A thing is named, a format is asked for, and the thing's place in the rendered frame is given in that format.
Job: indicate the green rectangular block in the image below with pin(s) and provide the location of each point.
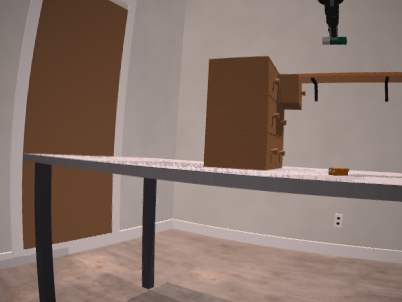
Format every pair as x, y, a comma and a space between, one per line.
340, 41

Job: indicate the brown wooden chest of drawers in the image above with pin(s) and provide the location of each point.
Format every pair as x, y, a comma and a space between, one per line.
237, 113

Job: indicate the dark brown drawer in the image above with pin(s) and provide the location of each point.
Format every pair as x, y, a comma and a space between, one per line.
271, 151
272, 119
273, 84
280, 122
289, 92
279, 146

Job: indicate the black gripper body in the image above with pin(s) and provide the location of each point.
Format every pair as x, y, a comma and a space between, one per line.
325, 1

